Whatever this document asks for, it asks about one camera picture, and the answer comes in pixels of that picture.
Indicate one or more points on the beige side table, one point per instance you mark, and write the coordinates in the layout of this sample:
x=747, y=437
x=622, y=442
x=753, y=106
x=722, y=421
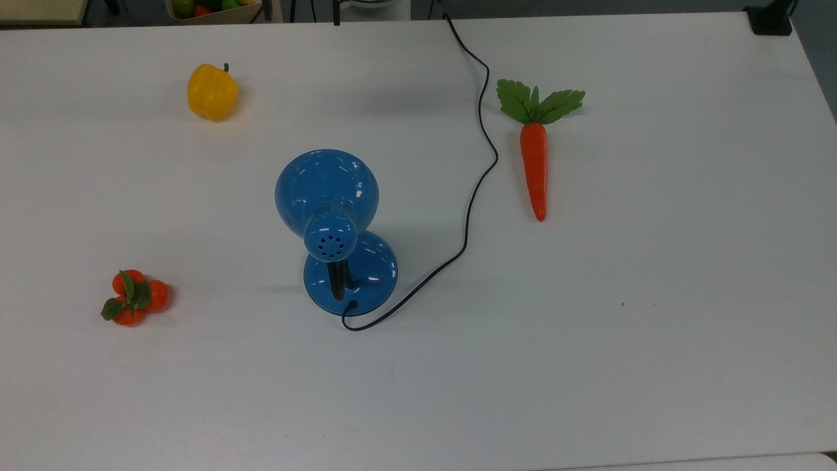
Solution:
x=39, y=10

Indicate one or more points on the yellow toy bell pepper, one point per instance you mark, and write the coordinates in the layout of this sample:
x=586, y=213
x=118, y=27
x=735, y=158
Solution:
x=210, y=91

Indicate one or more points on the blue desk lamp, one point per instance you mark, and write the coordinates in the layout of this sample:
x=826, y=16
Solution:
x=327, y=190

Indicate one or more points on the black table clamp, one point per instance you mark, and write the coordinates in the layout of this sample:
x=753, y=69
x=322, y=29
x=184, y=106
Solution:
x=770, y=19

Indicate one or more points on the orange toy carrot green leaves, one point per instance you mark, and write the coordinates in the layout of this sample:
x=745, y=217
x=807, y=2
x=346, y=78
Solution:
x=534, y=163

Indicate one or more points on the toy tangerine cluster with leaves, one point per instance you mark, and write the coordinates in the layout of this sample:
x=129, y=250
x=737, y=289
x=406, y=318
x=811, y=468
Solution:
x=157, y=295

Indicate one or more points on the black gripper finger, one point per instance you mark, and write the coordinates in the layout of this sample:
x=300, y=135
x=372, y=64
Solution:
x=337, y=13

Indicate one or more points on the beige box of toy fruit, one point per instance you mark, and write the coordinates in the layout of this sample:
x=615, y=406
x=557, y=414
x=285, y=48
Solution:
x=216, y=14

